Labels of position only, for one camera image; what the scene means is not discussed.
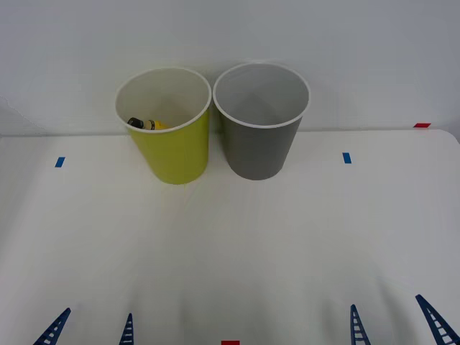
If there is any grey plastic waste bin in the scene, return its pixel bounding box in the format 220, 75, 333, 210
212, 62, 311, 181

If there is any yellow-green plastic waste bin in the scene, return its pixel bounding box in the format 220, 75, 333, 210
114, 66, 213, 185

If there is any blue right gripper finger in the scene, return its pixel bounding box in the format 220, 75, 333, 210
349, 304, 372, 345
415, 294, 460, 345

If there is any yellow bottle with black cap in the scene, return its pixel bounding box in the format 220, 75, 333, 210
126, 116, 169, 131

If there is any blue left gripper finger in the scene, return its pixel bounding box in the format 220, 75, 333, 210
119, 313, 134, 345
32, 307, 72, 345

